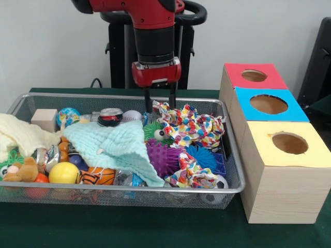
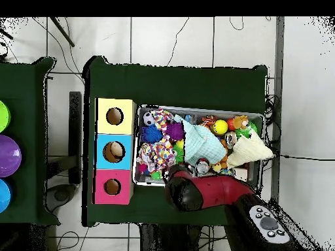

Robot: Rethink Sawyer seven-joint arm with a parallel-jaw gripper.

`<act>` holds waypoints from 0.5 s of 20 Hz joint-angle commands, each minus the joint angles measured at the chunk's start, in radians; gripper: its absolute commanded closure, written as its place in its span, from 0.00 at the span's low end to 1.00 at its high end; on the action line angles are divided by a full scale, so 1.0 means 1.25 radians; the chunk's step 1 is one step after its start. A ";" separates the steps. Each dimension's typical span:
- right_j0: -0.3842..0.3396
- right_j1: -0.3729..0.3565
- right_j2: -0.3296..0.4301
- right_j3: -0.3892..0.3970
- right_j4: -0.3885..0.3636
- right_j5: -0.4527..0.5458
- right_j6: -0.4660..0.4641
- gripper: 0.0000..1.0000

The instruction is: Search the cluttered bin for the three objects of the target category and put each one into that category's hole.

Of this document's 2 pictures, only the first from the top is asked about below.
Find brown plush bear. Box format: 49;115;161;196
3;157;39;182

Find blue globe ball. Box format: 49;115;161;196
57;107;82;130

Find dark green table cloth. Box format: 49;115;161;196
0;87;331;248

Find purple spiky ball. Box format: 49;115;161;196
145;138;183;179

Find green spiky ball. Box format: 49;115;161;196
143;122;174;146

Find wooden cube block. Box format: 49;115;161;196
31;108;59;133

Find cream yellow cloth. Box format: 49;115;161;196
0;113;62;163

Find black chair back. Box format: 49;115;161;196
297;17;331;122

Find shallow clear mesh bin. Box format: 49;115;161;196
0;92;246;210

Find colourful patterned cloth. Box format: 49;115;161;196
164;151;219;188
152;101;227;150

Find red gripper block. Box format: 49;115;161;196
131;57;182;114

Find mint green cloth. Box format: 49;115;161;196
62;119;166;188

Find yellow ball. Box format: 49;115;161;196
49;162;80;185

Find blue spiky ball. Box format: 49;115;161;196
185;145;218;173

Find wooden three-hole box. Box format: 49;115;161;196
218;63;331;224

